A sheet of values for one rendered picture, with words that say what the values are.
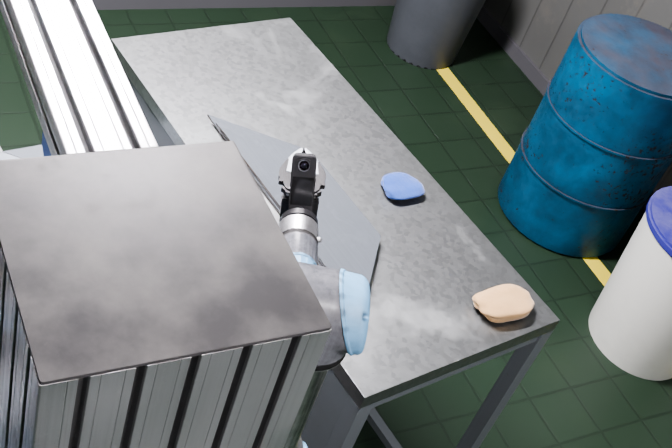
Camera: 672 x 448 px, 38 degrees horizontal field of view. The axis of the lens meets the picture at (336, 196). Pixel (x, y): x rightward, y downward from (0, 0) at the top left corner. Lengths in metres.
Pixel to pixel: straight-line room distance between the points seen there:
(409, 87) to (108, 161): 4.05
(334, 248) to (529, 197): 2.04
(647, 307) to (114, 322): 3.14
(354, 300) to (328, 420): 0.90
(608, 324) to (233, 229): 3.16
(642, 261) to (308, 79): 1.53
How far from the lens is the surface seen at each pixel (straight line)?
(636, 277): 3.80
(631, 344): 3.94
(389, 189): 2.53
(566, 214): 4.21
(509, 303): 2.36
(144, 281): 0.84
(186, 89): 2.70
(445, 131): 4.73
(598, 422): 3.80
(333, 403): 2.20
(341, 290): 1.36
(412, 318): 2.27
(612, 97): 3.90
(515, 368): 2.56
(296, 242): 1.72
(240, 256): 0.88
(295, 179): 1.79
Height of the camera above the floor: 2.65
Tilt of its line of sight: 40 degrees down
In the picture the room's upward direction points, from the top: 20 degrees clockwise
